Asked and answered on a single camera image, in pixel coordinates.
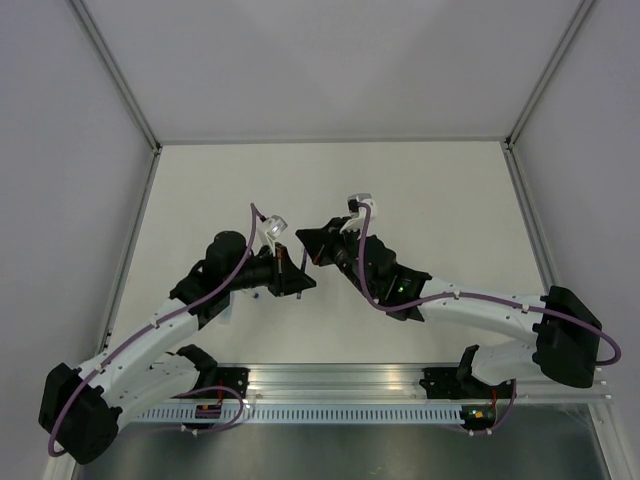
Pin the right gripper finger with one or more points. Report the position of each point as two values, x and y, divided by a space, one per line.
315 239
323 257

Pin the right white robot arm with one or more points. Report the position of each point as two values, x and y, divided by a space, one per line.
555 334

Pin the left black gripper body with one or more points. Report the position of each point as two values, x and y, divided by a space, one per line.
266 270

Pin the right aluminium frame post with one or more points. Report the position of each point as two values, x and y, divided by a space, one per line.
566 41

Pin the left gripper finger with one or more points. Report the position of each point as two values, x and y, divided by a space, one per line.
294 287
292 260

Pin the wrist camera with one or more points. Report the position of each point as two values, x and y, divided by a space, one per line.
269 230
361 207

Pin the left aluminium frame post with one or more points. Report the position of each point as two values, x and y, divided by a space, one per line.
99 45

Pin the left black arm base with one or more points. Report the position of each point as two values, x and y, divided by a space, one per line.
215 375

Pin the blue capped clear pen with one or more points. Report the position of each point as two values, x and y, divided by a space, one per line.
226 315

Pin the aluminium mounting rail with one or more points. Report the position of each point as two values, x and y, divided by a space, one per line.
359 383

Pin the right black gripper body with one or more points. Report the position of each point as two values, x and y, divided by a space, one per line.
343 242

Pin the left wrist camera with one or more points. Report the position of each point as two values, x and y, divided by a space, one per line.
269 230

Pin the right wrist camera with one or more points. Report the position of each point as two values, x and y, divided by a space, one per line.
361 207

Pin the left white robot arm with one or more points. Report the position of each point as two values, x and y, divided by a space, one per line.
84 408

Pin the white slotted cable duct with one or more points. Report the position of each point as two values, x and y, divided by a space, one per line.
308 414

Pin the aluminium frame post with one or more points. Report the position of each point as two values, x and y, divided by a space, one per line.
99 45
566 41

